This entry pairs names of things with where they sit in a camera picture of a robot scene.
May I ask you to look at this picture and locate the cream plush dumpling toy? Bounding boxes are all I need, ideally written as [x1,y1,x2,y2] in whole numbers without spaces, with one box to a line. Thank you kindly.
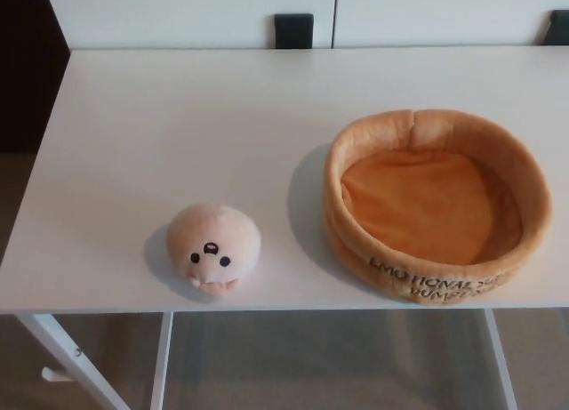
[166,204,253,293]

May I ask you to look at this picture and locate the orange plush round plate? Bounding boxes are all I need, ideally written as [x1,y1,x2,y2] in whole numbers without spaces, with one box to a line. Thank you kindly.
[323,109,555,304]

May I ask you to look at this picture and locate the dark brown panel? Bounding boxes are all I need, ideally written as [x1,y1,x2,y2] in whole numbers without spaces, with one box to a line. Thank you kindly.
[0,0,73,156]

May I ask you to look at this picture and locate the white table leg frame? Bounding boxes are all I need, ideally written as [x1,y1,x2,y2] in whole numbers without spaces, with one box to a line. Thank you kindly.
[16,311,175,410]
[483,310,519,410]

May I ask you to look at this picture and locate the white cabinet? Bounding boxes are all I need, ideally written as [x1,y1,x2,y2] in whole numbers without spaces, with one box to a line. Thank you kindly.
[46,0,569,52]

